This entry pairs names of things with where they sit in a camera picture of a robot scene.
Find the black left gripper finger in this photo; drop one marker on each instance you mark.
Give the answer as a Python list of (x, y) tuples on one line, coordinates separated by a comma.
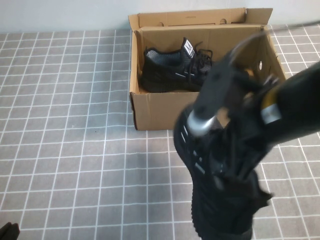
[(15, 232), (5, 232)]

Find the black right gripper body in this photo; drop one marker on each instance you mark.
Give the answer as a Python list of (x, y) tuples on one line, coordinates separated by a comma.
[(242, 135)]

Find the black sneaker with white tongue label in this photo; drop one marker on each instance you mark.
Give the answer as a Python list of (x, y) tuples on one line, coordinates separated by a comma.
[(160, 75), (207, 200)]

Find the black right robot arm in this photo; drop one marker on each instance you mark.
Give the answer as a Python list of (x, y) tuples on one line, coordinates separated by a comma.
[(297, 105)]

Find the brown cardboard shoe box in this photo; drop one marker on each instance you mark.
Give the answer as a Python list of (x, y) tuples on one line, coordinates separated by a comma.
[(160, 110)]

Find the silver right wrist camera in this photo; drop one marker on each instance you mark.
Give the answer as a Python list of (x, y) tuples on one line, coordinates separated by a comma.
[(217, 90)]

